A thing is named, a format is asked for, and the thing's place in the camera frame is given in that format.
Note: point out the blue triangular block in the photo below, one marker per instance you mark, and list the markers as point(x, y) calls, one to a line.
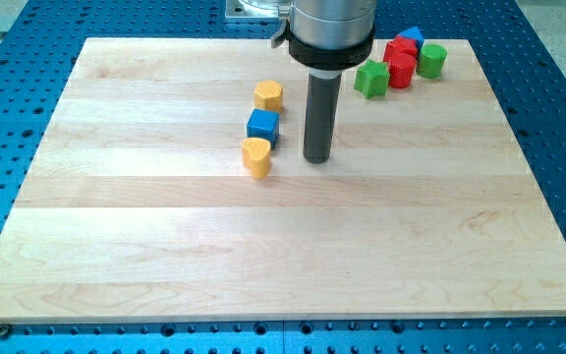
point(415, 34)

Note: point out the yellow octagon block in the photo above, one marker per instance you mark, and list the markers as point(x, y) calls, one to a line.
point(268, 95)

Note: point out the red block behind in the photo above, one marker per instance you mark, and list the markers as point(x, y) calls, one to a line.
point(400, 45)

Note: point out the light wooden board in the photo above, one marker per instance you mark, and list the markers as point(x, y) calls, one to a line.
point(137, 206)

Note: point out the blue cube block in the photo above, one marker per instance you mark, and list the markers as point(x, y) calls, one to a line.
point(264, 124)

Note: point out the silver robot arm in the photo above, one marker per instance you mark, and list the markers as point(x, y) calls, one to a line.
point(327, 37)

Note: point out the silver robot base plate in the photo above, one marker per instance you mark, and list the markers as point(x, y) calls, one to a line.
point(254, 11)

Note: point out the left board corner screw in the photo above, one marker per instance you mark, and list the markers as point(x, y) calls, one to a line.
point(5, 330)

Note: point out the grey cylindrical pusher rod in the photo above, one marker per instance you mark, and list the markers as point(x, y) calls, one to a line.
point(322, 99)

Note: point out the green star block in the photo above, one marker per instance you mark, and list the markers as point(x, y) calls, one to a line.
point(372, 79)

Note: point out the red cylinder block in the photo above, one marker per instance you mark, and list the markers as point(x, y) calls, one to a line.
point(401, 70)

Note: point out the yellow heart block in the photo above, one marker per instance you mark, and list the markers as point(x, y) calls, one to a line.
point(256, 155)

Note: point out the green cylinder block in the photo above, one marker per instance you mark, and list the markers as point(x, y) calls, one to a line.
point(431, 61)

